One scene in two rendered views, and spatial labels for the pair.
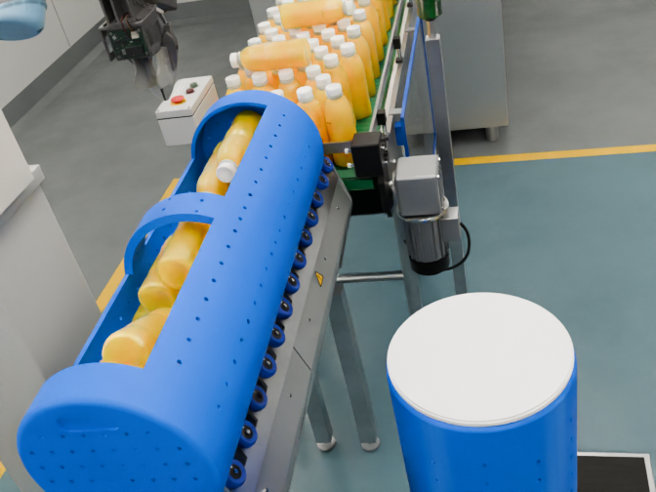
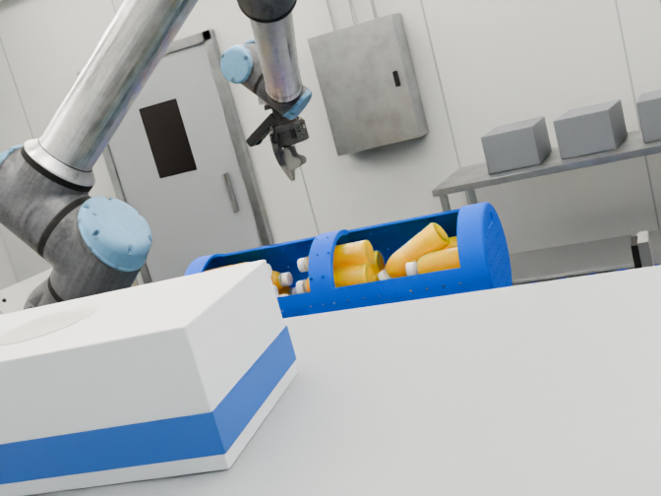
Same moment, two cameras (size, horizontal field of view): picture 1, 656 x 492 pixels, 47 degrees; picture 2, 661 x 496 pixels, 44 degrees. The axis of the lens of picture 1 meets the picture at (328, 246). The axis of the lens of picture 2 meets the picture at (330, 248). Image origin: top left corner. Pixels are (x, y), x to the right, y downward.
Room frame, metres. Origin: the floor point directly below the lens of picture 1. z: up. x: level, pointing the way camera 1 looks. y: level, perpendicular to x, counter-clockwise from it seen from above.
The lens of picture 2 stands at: (0.85, 2.39, 1.61)
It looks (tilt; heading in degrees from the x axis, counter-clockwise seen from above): 11 degrees down; 277
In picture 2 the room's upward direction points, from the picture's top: 15 degrees counter-clockwise
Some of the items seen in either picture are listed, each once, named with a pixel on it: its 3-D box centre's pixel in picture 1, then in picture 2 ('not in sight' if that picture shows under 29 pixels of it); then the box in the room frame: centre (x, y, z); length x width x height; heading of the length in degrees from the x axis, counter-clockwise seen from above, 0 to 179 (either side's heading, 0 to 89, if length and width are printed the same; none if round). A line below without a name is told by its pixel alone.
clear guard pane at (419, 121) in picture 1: (421, 129); not in sight; (2.19, -0.38, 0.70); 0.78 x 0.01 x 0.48; 163
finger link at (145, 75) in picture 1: (143, 79); (291, 163); (1.17, 0.22, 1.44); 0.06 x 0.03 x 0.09; 163
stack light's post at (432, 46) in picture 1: (452, 209); not in sight; (1.92, -0.39, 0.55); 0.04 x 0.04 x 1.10; 73
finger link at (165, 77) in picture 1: (162, 77); (296, 161); (1.16, 0.19, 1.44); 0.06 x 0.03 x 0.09; 163
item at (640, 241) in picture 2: not in sight; (645, 268); (0.38, 0.44, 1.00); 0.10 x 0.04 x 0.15; 73
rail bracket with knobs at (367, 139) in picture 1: (367, 156); not in sight; (1.64, -0.14, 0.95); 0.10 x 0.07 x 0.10; 73
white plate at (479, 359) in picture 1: (477, 353); not in sight; (0.83, -0.18, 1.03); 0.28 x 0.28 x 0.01
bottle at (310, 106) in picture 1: (312, 130); not in sight; (1.76, -0.03, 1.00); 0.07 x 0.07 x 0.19
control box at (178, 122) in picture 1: (189, 109); not in sight; (1.94, 0.28, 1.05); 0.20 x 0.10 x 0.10; 163
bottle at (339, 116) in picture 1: (341, 127); not in sight; (1.74, -0.10, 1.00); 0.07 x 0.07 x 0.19
